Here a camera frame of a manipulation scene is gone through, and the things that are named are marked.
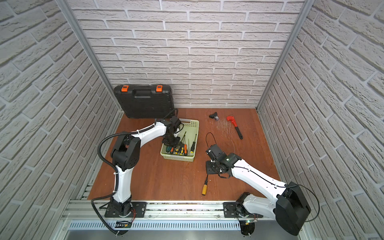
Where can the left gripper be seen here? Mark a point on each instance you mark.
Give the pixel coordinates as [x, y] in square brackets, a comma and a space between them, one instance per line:
[167, 142]

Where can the yellow handle screwdriver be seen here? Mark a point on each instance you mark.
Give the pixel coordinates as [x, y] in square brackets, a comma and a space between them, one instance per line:
[205, 186]

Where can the red pipe wrench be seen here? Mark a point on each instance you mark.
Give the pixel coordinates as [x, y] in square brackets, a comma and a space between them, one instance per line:
[233, 121]

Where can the black yellow dotted screwdriver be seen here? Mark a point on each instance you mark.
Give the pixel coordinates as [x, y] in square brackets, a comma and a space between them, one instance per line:
[178, 148]

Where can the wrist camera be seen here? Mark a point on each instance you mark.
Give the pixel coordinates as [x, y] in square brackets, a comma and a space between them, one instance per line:
[215, 153]
[176, 122]

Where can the orange handle screwdriver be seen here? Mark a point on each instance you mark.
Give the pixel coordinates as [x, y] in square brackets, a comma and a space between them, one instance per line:
[185, 151]

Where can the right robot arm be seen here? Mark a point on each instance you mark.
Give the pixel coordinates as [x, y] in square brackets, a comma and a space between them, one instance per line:
[285, 203]

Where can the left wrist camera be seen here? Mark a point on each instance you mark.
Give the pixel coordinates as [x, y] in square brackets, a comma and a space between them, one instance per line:
[176, 122]

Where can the black yellow small screwdriver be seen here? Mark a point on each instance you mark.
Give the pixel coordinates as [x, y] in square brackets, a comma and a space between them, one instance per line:
[182, 149]

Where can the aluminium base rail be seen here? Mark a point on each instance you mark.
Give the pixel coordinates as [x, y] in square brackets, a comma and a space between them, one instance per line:
[168, 210]

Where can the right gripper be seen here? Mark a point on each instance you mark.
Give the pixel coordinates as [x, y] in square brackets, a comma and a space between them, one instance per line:
[208, 167]

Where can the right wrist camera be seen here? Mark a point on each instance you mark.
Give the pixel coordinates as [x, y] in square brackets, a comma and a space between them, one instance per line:
[215, 153]

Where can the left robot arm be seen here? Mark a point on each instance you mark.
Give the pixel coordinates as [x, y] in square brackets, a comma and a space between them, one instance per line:
[125, 155]

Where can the small black caster wheel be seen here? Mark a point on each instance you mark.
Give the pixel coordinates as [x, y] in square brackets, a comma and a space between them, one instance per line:
[214, 116]

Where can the black plastic tool case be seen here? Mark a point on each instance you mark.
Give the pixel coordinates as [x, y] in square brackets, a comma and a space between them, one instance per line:
[145, 101]

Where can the light green plastic bin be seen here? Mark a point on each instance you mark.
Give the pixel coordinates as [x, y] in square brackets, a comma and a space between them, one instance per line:
[191, 127]

